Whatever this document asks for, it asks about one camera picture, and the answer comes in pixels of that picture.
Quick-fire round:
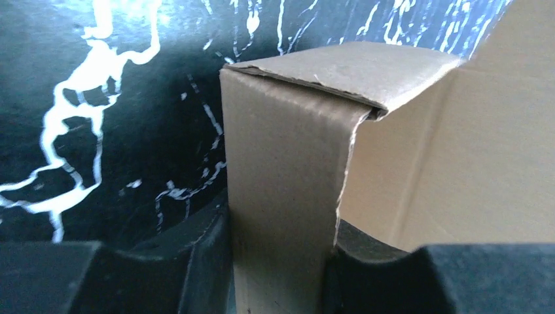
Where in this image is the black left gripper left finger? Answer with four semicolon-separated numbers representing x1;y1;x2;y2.
1;191;232;313

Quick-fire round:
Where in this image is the brown cardboard box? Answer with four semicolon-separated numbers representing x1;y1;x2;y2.
219;1;554;313

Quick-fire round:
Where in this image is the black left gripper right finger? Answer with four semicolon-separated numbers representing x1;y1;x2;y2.
322;221;554;313

